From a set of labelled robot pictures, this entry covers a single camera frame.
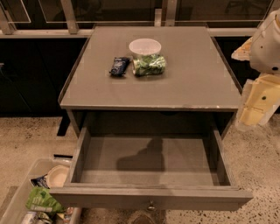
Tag dark blue snack packet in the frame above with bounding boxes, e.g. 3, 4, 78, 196
109, 57, 130, 77

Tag metal window railing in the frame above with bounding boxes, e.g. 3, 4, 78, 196
0, 0, 280, 39

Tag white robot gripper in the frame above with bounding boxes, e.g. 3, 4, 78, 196
231, 9, 280, 128

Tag clear plastic storage bin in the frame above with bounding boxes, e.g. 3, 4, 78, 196
1, 158, 81, 224

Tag grey drawer cabinet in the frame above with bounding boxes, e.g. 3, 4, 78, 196
59, 26, 241, 126

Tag blue packet in bin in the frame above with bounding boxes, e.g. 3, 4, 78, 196
30, 174, 49, 188

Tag green chip bag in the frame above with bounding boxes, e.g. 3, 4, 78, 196
133, 54, 166, 77

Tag green snack bag in bin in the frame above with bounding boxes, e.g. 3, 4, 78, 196
25, 186, 65, 213

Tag grey top drawer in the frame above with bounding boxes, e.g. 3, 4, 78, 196
51, 129, 253, 211

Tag beige plate in bin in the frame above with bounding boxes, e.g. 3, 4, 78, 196
46, 165, 69, 188

